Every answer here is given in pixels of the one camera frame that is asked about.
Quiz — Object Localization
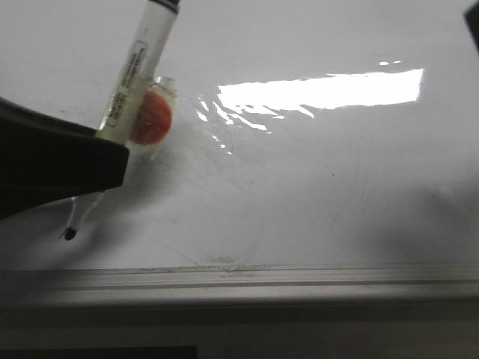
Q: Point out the red round magnet taped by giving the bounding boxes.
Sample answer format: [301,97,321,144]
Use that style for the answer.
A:
[129,91,173,145]

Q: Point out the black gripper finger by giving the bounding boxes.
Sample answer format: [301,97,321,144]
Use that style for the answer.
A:
[463,2,479,51]
[1,99,129,218]

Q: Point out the white whiteboard with aluminium frame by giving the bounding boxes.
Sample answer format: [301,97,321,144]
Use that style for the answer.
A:
[1,1,478,321]

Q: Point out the white black whiteboard marker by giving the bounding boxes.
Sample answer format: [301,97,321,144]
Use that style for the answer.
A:
[63,0,183,241]

